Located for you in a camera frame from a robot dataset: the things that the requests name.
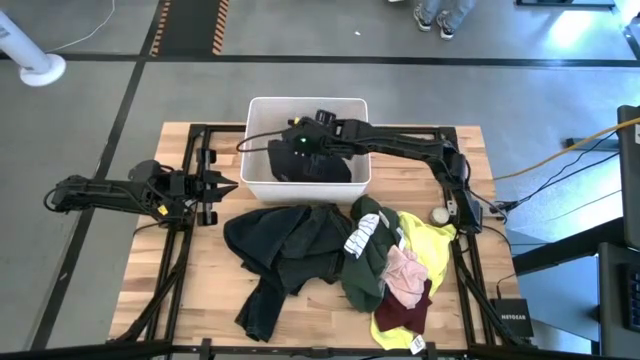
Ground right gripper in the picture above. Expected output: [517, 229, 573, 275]
[282, 109, 351, 161]

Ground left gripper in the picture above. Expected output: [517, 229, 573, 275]
[169, 147, 240, 227]

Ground dark denim jeans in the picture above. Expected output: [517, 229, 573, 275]
[223, 203, 354, 344]

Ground white striped garment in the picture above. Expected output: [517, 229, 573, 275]
[343, 213, 381, 260]

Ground dark green sweatshirt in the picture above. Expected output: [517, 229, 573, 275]
[340, 194, 404, 314]

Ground neon yellow shirt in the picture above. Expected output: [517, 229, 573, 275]
[369, 209, 457, 352]

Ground light pink garment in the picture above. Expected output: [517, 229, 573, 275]
[379, 244, 430, 310]

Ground maroon garment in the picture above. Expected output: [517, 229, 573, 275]
[373, 278, 434, 335]

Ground white perforated laundry basket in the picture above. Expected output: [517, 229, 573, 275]
[239, 96, 372, 204]

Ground white round puck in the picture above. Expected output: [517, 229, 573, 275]
[429, 206, 451, 227]

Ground black hazard-striped floor mat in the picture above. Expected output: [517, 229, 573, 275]
[148, 0, 231, 56]

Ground person's feet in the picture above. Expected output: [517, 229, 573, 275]
[412, 0, 476, 41]

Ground white pole with base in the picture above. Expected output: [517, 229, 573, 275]
[0, 9, 67, 88]

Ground black desk beam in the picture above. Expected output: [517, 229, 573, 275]
[512, 217, 626, 276]

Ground black side cabinet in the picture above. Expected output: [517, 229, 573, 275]
[617, 104, 640, 250]

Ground black desk with keyboard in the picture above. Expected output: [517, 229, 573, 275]
[597, 242, 640, 359]

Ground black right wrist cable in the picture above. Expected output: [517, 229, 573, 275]
[236, 128, 296, 153]

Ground black aluminium table frame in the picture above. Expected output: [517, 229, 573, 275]
[0, 122, 596, 360]

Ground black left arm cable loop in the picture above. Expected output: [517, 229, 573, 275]
[43, 187, 69, 214]

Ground white floor cable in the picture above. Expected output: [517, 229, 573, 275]
[47, 0, 117, 54]

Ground black switch cable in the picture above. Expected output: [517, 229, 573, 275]
[494, 272, 519, 301]

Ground yellow cable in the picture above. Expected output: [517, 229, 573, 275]
[492, 117, 640, 181]

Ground black floor cable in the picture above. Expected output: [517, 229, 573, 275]
[499, 130, 621, 212]

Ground black Netgear network switch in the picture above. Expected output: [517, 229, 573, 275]
[489, 298, 535, 339]

